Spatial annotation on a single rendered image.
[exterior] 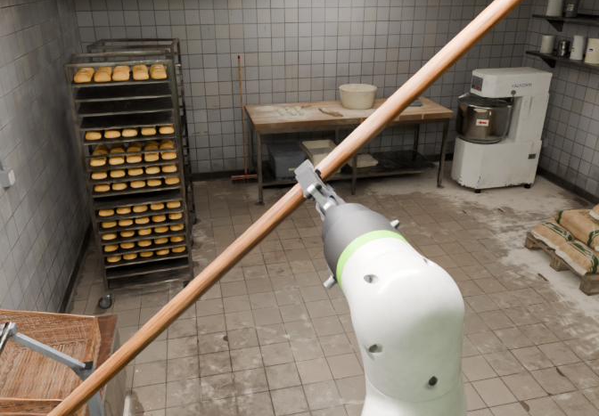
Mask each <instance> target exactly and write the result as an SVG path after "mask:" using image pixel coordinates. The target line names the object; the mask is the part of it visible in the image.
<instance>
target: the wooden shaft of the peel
mask: <svg viewBox="0 0 599 416"><path fill-rule="evenodd" d="M523 1H524V0H495V1H494V2H493V3H492V4H491V5H490V6H489V7H488V8H486V9H485V10H484V11H483V12H482V13H481V14H480V15H479V16H478V17H477V18H476V19H475V20H473V21H472V22H471V23H470V24H469V25H468V26H467V27H466V28H465V29H464V30H463V31H461V32H460V33H459V34H458V35H457V36H456V37H455V38H454V39H453V40H452V41H451V42H450V43H448V44H447V45H446V46H445V47H444V48H443V49H442V50H441V51H440V52H439V53H438V54H436V55H435V56H434V57H433V58H432V59H431V60H430V61H429V62H428V63H427V64H426V65H425V66H423V67H422V68H421V69H420V70H419V71H418V72H417V73H416V74H415V75H414V76H413V77H411V78H410V79H409V80H408V81H407V82H406V83H405V84H404V85H403V86H402V87H401V88H399V89H398V90H397V91H396V92H395V93H394V94H393V95H392V96H391V97H390V98H389V99H388V100H387V101H386V102H385V103H384V104H383V105H382V106H381V107H380V108H379V109H378V110H377V111H375V112H374V113H373V114H372V115H371V116H370V117H369V118H368V119H367V120H366V121H365V122H364V123H362V124H361V125H360V126H359V127H358V128H357V129H356V130H355V131H354V132H353V133H352V134H351V135H349V136H348V137H347V138H346V139H345V140H344V141H343V142H342V143H341V144H340V145H338V146H337V147H336V148H335V149H334V150H333V151H332V152H331V153H330V154H329V155H328V156H327V157H325V158H324V159H323V160H322V161H321V162H320V163H319V164H318V165H317V166H316V167H315V169H317V168H318V169H319V170H320V171H321V173H322V174H321V175H320V176H321V177H322V178H321V180H322V182H323V183H324V184H325V183H326V182H327V181H328V180H329V179H330V178H331V177H332V176H334V175H335V174H336V173H337V172H338V171H339V170H340V169H341V168H342V167H344V166H345V165H346V164H347V163H348V162H349V161H350V160H351V159H352V158H353V157H354V156H356V155H357V154H358V153H359V152H360V151H361V150H362V149H363V148H364V147H365V146H366V145H367V144H368V143H369V142H371V141H372V140H373V139H374V137H375V136H377V135H378V134H379V133H380V132H381V131H382V130H383V129H384V128H385V127H386V126H388V125H389V124H390V123H391V122H392V121H393V120H394V119H395V118H396V117H397V116H399V115H400V114H401V113H402V112H403V111H404V110H405V109H406V108H407V107H408V106H409V105H411V104H412V103H413V102H414V101H415V100H416V99H417V98H418V97H419V96H420V95H422V94H423V93H424V92H425V91H426V90H427V89H428V88H429V87H430V86H431V85H433V84H434V83H435V82H436V81H437V80H438V79H439V78H440V77H441V76H442V75H444V74H445V73H446V72H447V71H448V70H449V69H450V68H451V67H452V66H453V65H454V64H456V63H457V62H458V61H459V60H460V59H461V58H462V57H463V56H464V55H465V54H467V53H468V52H469V51H470V50H471V49H472V48H473V47H474V46H475V45H476V44H478V43H479V41H480V40H481V39H482V38H483V37H484V36H486V35H487V34H488V33H489V32H490V31H491V30H492V29H493V28H494V27H495V26H496V25H497V24H499V23H500V22H501V21H502V20H503V19H504V18H505V17H506V16H507V15H508V14H509V13H511V12H512V11H513V10H514V9H515V8H516V7H517V6H518V5H519V4H521V3H522V2H523ZM306 200H307V199H306V198H305V197H304V194H303V190H302V188H301V186H300V184H299V183H297V184H296V185H295V186H294V187H293V188H292V189H291V190H290V191H289V192H287V193H286V194H285V195H284V196H283V197H282V198H281V199H280V200H279V201H278V202H276V203H275V204H274V206H273V207H271V208H270V209H269V210H268V211H267V212H266V213H265V214H264V215H263V216H262V217H261V218H260V219H259V220H258V221H257V222H256V223H255V224H254V225H252V226H251V227H250V228H249V229H248V230H247V231H246V232H245V233H244V234H243V235H242V236H241V237H239V238H238V239H237V240H236V241H235V242H234V243H233V244H232V245H231V246H230V247H229V248H228V249H226V250H225V251H224V252H223V253H222V254H221V255H220V256H219V257H218V258H217V259H216V260H214V261H213V262H212V263H211V264H210V265H209V266H208V267H207V268H206V269H205V270H204V271H202V272H201V273H200V274H199V275H198V276H197V277H196V278H195V279H194V280H193V281H192V282H190V283H189V284H188V285H187V286H186V287H185V288H184V289H183V290H182V291H181V292H180V293H179V294H177V295H176V296H175V297H174V298H173V299H172V300H171V301H170V302H169V303H168V304H167V305H166V306H164V307H163V308H162V309H161V310H160V311H159V312H158V313H157V314H156V315H155V316H154V317H152V318H151V320H150V321H148V322H147V323H146V324H145V325H144V326H143V328H142V329H140V330H139V331H138V332H137V333H136V334H135V335H134V336H133V337H132V338H131V339H129V340H128V341H127V342H126V343H125V344H124V345H123V346H122V347H121V348H120V349H119V350H118V351H116V352H115V353H114V354H113V355H112V356H111V357H110V358H109V359H108V360H107V361H106V362H105V363H103V364H102V365H101V366H100V367H99V368H98V369H97V370H96V371H95V372H94V373H93V374H91V375H90V376H89V377H88V378H87V379H86V380H85V381H84V382H83V383H82V384H81V385H80V386H78V387H77V388H76V389H75V390H74V391H73V392H72V393H71V394H70V395H69V396H68V397H66V398H65V399H64V400H63V401H62V402H61V403H60V404H59V405H58V406H57V407H56V408H54V409H53V410H52V411H51V412H50V413H49V414H48V415H47V416H72V415H73V414H74V413H75V412H77V411H78V410H79V409H80V408H81V407H82V406H83V405H84V404H85V403H86V402H87V401H89V400H90V399H91V398H92V397H93V396H94V395H95V394H96V393H97V392H98V391H100V390H101V389H102V388H103V387H104V386H105V385H106V384H107V383H108V382H109V381H111V380H112V379H113V378H114V377H115V376H116V375H117V374H118V373H119V372H120V371H122V370H123V369H124V368H125V367H126V366H127V365H128V364H129V363H130V362H131V361H133V360H134V359H135V358H136V357H137V356H138V355H139V354H140V353H141V352H142V351H143V350H145V349H146V348H147V347H148V346H149V345H150V344H151V343H152V342H153V341H154V340H155V339H156V338H157V337H158V336H159V335H160V334H161V333H162V332H163V331H164V330H166V329H167V328H168V327H169V326H170V325H171V324H172V323H173V322H174V321H175V320H177V319H178V318H179V317H180V316H181V315H182V314H183V313H184V312H185V311H186V310H187V309H189V308H190V307H191V306H192V305H193V304H194V303H195V302H196V301H197V300H198V299H200V298H201V297H202V296H203V295H204V294H205V293H206V292H207V291H208V290H209V289H211V288H212V287H213V286H214V285H215V284H216V283H217V282H218V281H219V280H220V279H222V278H223V277H224V276H225V275H226V274H227V273H228V272H229V271H230V270H231V269H233V268H234V267H235V266H236V265H237V264H238V263H239V262H240V261H241V260H242V259H243V258H245V257H246V256H247V255H248V254H249V253H250V252H251V251H252V250H253V249H254V248H256V247H257V246H258V245H259V244H260V242H262V241H263V240H264V239H265V238H266V237H267V236H268V235H269V234H270V233H271V232H272V231H273V230H274V229H275V228H277V227H278V226H279V225H280V224H281V223H282V222H283V221H284V220H285V219H286V218H287V217H289V216H290V215H291V214H292V213H293V212H294V211H295V210H296V209H297V208H299V207H300V206H301V205H302V204H303V203H304V202H305V201H306Z"/></svg>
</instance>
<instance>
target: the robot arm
mask: <svg viewBox="0 0 599 416"><path fill-rule="evenodd" d="M294 172H295V174H296V176H295V177H296V179H297V181H298V182H299V185H300V186H301V188H302V190H303V194H304V197H305V198H306V199H309V200H311V201H313V200H315V201H316V209H317V211H318V212H319V213H320V215H321V219H322V220H323V222H324V223H323V226H322V231H321V234H322V240H323V243H324V257H325V260H326V262H327V265H326V267H327V269H328V270H329V272H330V274H331V276H330V278H329V279H328V280H327V281H326V282H325V283H324V285H325V287H326V288H327V289H330V288H331V287H332V286H333V285H334V284H335V283H339V285H340V287H341V289H342V291H343V293H344V295H345V297H346V299H347V300H348V303H349V309H350V314H351V320H352V324H353V327H354V331H355V333H356V336H357V342H358V344H359V348H360V352H361V355H362V359H363V364H364V368H365V386H366V396H365V403H364V407H363V411H362V414H361V416H467V402H466V396H465V392H464V381H463V373H462V347H463V337H464V317H465V310H464V301H463V298H462V295H461V292H460V290H459V289H458V287H457V285H456V284H455V282H454V280H453V279H452V278H451V277H450V275H449V274H448V273H447V272H446V271H445V270H443V269H442V268H441V267H439V266H438V265H436V264H434V263H433V262H431V261H430V260H428V259H426V258H425V257H423V256H421V255H420V254H419V253H417V252H416V251H415V250H414V249H413V248H412V247H411V246H410V244H409V243H408V242H407V241H406V240H405V239H404V238H403V236H402V235H401V234H400V233H399V232H398V231H397V229H398V227H399V225H400V222H399V221H398V220H397V221H396V222H395V221H394V222H393V223H392V222H391V223H390V222H389V221H388V219H387V218H385V217H384V216H382V215H381V214H379V213H376V212H373V211H371V210H370V209H369V208H367V207H365V206H363V205H360V204H356V203H349V204H347V203H346V202H345V201H344V200H343V199H341V198H340V196H339V195H337V194H336V191H335V190H334V189H333V187H332V186H331V185H330V183H329V182H328V181H327V182H326V183H325V184H324V183H323V182H322V180H321V178H322V177H321V176H320V175H321V174H322V173H321V171H320V170H319V169H318V168H317V169H315V168H314V166H313V165H312V164H311V162H310V161H309V160H308V159H307V160H306V161H304V162H303V163H302V164H301V165H300V166H299V167H298V168H297V169H296V170H295V171H294Z"/></svg>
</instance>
